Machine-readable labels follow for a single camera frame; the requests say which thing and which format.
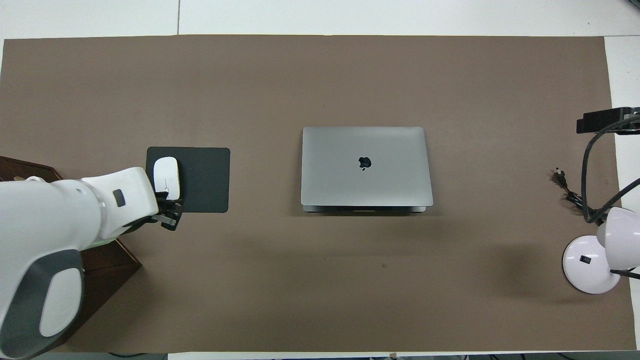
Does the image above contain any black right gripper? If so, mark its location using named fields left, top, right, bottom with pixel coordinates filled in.
left=576, top=107, right=640, bottom=135

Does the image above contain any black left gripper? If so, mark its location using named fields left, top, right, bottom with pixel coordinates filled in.
left=122, top=191, right=185, bottom=235

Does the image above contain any grey laptop computer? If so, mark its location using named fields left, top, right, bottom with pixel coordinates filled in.
left=300, top=126, right=434, bottom=214

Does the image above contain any white computer mouse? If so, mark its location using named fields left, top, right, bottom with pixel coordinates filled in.
left=152, top=156, right=180, bottom=202

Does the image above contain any black mouse pad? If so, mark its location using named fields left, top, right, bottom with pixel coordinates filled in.
left=144, top=146, right=231, bottom=214

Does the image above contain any dark wooden box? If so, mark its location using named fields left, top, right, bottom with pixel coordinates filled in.
left=0, top=156, right=143, bottom=351

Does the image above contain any brown desk mat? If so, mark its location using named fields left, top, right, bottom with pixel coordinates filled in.
left=0, top=34, right=637, bottom=354

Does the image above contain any white desk lamp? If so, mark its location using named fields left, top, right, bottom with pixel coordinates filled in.
left=562, top=206, right=640, bottom=295

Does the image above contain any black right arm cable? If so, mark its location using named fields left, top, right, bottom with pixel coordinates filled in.
left=581, top=113, right=640, bottom=225

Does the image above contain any black lamp power cable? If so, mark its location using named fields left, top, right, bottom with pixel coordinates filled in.
left=552, top=169, right=608, bottom=226

